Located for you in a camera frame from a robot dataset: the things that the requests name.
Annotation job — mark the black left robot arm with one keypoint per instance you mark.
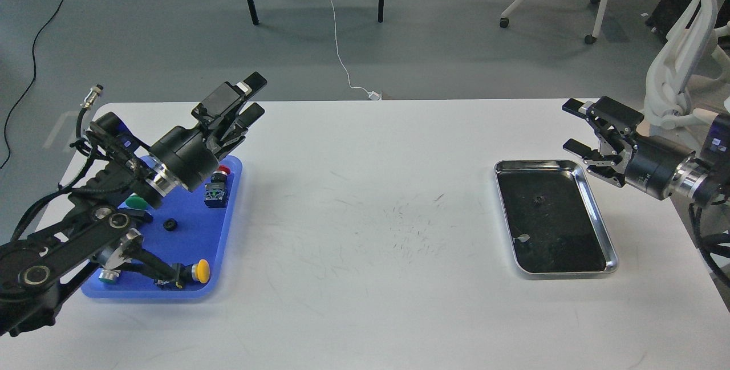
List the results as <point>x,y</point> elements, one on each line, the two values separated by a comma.
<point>64,237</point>

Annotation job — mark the red push button switch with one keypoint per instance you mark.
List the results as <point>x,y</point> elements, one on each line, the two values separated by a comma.
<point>216,193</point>

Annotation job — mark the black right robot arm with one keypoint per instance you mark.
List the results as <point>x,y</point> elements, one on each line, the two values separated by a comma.
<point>712,189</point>

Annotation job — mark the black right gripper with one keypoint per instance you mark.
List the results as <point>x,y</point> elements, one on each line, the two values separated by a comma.
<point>652,164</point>

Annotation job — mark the silver metal tray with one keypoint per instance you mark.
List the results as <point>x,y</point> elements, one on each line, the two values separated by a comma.
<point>566,236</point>

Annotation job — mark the green button bottom left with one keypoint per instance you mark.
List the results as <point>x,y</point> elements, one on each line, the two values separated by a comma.
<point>109,276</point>

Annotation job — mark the green push button switch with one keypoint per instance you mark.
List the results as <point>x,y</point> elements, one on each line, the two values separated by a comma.
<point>136,202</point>

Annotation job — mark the blue plastic tray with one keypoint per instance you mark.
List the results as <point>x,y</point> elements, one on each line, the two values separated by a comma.
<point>201,234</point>

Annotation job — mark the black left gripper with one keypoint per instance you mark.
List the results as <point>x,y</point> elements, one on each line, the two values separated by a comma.
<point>190,156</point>

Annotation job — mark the small black gear on blue tray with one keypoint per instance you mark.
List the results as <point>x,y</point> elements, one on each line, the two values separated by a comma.
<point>170,224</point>

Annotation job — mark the yellow push button switch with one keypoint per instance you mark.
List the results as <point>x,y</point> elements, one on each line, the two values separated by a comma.
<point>183,275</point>

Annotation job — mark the white office chair right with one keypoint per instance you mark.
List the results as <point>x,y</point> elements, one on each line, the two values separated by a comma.
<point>668,103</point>

